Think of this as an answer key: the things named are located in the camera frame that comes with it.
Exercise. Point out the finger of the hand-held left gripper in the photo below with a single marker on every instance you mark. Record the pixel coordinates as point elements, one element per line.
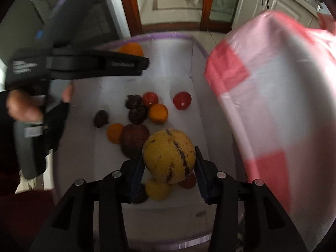
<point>118,64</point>

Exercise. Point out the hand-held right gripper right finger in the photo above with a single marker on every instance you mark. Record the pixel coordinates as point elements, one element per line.
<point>202,181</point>

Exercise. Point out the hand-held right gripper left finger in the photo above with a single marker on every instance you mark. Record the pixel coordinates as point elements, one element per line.
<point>136,179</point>

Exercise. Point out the small yellow round fruit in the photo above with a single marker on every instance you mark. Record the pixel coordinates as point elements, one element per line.
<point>157,190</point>

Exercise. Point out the brown round fruit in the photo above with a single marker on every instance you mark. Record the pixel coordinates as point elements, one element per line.
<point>132,140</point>

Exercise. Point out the yellow striped pepino melon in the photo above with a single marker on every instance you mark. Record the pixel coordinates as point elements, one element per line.
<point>169,156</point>

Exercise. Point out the small red tomato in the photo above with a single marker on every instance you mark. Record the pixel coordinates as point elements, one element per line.
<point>151,98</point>

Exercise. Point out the small orange tangerine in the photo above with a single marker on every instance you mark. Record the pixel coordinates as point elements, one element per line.
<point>114,134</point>
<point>158,113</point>

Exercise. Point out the white box purple rim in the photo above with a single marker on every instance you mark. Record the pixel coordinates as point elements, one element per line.
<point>170,84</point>

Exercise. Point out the purple wrinkled passion fruit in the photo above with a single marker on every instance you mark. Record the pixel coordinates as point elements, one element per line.
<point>101,118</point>

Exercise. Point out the person's left hand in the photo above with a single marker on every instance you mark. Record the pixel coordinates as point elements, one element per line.
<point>23,106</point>

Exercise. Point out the grey refrigerator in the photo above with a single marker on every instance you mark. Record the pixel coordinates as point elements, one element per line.
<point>115,13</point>

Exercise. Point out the red white checkered tablecloth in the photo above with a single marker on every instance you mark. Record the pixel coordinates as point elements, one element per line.
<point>275,97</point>

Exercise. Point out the person's red clothing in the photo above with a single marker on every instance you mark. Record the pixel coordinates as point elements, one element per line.
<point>26,215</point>

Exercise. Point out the white kitchen cabinet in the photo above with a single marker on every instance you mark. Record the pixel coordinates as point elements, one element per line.
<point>262,5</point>

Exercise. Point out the wooden door frame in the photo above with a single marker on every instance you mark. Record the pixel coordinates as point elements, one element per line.
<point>207,5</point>

